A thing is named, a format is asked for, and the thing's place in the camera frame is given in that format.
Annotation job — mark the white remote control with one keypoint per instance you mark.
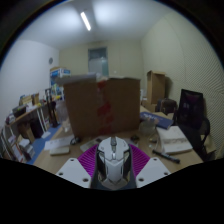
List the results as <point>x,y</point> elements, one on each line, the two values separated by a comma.
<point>87,145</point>

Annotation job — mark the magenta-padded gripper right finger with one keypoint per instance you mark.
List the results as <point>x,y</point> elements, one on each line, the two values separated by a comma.
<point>150,171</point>

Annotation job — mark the blue book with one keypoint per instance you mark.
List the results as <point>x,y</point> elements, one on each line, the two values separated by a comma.
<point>158,120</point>

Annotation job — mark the round wall clock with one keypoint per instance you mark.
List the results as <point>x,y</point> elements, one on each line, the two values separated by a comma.
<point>51,60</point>

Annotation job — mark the black marker pen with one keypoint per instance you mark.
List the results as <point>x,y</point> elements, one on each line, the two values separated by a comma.
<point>166,156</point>

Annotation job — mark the cluttered shelf unit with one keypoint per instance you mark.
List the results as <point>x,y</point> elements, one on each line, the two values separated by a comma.
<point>20,130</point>

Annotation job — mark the white book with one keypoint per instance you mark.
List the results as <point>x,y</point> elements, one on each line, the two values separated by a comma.
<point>174,140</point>

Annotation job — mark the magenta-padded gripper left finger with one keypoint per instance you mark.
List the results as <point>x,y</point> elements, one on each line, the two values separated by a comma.
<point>75,171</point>

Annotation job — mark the white and grey computer mouse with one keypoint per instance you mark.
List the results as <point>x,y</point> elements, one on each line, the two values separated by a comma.
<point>113,163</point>

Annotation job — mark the small flat white box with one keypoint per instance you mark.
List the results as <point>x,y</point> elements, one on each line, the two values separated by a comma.
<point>60,150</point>

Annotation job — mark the dark bag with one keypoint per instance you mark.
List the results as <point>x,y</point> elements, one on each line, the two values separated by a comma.
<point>166,106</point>

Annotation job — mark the black office chair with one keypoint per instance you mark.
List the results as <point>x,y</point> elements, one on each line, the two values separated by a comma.
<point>191,113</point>

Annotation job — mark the blue and white box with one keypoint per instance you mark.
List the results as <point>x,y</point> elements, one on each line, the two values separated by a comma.
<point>60,75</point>

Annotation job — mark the tall open cardboard box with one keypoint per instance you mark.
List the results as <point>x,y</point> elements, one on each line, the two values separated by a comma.
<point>156,87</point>

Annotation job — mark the long ceiling light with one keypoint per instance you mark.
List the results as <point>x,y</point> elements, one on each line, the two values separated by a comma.
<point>85,21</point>

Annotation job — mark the large brown cardboard box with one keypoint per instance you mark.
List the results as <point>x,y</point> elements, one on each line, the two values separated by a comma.
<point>100,106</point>

